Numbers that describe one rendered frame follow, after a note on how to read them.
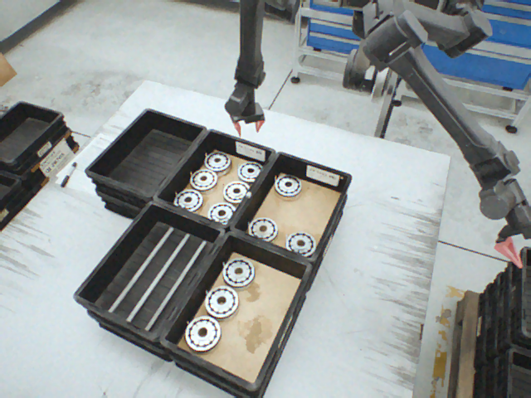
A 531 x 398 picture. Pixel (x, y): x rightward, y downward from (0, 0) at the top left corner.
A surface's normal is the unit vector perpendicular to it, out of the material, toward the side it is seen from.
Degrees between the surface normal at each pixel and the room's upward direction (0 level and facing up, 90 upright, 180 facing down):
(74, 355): 0
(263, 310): 0
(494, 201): 72
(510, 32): 90
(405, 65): 87
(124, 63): 0
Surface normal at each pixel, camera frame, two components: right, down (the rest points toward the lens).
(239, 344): 0.00, -0.61
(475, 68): -0.37, 0.74
